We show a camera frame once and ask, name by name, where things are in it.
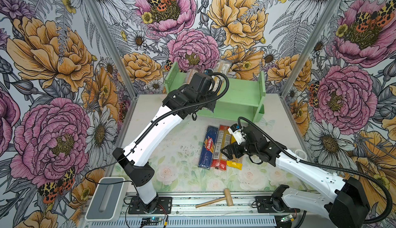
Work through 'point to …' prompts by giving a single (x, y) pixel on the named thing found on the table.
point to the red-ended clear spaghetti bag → (219, 160)
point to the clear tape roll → (300, 153)
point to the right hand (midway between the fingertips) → (229, 152)
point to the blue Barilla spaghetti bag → (209, 143)
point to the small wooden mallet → (228, 198)
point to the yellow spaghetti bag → (234, 163)
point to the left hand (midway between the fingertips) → (209, 100)
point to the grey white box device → (106, 204)
